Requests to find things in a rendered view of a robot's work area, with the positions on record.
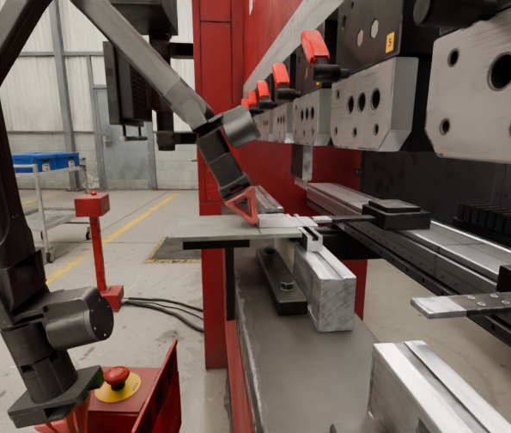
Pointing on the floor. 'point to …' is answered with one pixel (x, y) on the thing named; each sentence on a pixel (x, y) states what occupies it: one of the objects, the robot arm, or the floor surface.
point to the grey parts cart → (41, 222)
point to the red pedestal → (99, 201)
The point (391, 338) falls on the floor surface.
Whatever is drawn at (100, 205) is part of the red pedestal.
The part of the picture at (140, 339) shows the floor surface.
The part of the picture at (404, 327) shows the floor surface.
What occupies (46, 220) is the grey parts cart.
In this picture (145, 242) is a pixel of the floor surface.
